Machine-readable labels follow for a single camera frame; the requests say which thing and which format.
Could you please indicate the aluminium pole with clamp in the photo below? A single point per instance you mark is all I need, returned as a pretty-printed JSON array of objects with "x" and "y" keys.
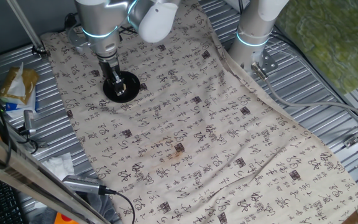
[{"x": 23, "y": 21}]

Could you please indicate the crumpled white tissue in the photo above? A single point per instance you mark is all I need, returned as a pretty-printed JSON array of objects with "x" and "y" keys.
[{"x": 57, "y": 166}]

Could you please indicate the silver camera on black mount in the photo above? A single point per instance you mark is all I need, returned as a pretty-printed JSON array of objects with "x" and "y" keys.
[{"x": 29, "y": 119}]

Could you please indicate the orange emergency stop box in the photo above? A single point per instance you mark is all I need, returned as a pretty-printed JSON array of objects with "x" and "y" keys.
[{"x": 64, "y": 219}]

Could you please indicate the beige calligraphy print cloth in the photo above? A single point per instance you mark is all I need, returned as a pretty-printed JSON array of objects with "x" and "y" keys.
[{"x": 197, "y": 124}]

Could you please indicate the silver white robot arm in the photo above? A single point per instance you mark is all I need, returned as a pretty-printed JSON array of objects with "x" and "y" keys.
[{"x": 101, "y": 43}]

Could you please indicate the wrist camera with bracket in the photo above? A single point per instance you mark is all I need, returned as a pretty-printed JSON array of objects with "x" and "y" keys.
[{"x": 76, "y": 39}]

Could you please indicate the aluminium frame beam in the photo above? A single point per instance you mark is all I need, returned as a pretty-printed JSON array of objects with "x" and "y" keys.
[{"x": 26, "y": 174}]

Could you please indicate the yellow tissue pack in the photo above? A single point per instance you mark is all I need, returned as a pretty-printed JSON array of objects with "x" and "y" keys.
[{"x": 26, "y": 84}]

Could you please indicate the black round dish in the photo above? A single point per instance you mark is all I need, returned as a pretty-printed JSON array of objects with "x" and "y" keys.
[{"x": 110, "y": 96}]

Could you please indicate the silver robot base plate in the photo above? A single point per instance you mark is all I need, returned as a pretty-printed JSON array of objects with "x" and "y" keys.
[{"x": 269, "y": 63}]

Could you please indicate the silver depth camera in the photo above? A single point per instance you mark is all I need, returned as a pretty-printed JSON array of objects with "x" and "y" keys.
[{"x": 82, "y": 185}]

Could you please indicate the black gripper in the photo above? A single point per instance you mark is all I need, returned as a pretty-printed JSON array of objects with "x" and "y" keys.
[{"x": 107, "y": 67}]

